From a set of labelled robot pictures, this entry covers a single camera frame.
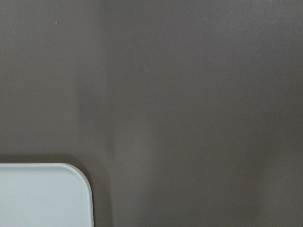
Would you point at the cream rabbit print tray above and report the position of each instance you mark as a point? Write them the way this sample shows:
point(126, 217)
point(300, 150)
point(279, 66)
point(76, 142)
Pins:
point(44, 195)

